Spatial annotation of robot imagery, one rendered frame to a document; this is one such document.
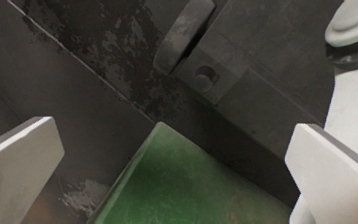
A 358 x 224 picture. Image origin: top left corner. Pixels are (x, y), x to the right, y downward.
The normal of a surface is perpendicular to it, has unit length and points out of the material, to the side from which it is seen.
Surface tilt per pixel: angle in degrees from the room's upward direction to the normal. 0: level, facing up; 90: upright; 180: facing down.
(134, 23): 0
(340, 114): 90
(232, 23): 0
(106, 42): 0
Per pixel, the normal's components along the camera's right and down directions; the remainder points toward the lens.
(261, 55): -0.27, 0.52
